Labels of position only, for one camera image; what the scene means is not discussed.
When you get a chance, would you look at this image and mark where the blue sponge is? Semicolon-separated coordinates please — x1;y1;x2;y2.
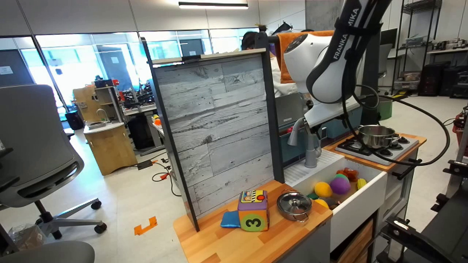
220;209;242;231

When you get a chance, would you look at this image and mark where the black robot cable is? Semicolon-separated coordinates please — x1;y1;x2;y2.
341;85;452;168

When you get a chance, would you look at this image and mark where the grey toy stove top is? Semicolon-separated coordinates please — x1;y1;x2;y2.
338;135;421;167

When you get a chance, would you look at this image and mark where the grey swivel office chair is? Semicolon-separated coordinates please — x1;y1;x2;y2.
0;84;108;241

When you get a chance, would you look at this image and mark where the ceiling light strip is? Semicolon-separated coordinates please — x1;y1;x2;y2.
177;0;250;12

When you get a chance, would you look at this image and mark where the colourful soft number cube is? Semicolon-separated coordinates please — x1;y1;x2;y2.
237;189;271;234

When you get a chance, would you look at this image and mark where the black camera stand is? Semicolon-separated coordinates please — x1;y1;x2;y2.
379;160;468;263

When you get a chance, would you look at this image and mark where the grey wood-print panel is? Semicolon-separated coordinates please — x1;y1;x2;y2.
152;53;277;218

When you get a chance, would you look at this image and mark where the steel cooking pot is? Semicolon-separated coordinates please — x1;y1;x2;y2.
357;123;398;151

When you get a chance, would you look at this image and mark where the white toy sink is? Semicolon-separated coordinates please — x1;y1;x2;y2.
284;151;389;253

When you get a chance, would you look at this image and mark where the teal storage bin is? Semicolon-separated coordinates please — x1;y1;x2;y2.
323;104;364;144

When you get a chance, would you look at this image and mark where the metal storage shelf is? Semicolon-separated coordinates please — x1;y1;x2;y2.
389;0;468;100

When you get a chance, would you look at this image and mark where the metal bowl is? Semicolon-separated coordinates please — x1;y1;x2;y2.
277;190;313;224

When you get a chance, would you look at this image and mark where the grey toy faucet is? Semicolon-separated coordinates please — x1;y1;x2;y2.
287;116;323;170

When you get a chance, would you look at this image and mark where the purple plush toy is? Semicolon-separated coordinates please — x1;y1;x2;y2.
329;176;353;198

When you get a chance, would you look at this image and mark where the wooden cabinet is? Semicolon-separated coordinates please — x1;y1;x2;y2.
72;85;139;177

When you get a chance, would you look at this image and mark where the wooden toy kitchen unit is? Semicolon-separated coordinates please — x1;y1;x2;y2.
173;130;429;263

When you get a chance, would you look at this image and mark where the orange tape mark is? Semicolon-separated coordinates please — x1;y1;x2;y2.
133;217;160;237

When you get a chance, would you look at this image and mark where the grey wood backdrop panel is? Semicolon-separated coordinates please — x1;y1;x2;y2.
141;35;287;233

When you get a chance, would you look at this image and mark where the orange toy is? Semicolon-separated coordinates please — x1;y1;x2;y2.
335;167;360;183

